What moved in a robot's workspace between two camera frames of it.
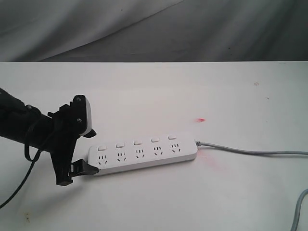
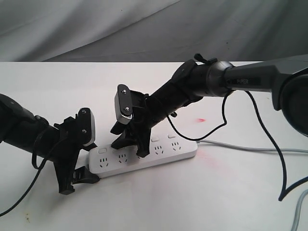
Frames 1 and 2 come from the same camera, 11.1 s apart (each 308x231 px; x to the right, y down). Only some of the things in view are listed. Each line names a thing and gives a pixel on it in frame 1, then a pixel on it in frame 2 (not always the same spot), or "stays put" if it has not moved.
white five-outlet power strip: [126, 155] stays put
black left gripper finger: [91, 134] → [89, 147]
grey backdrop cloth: [153, 31] stays put
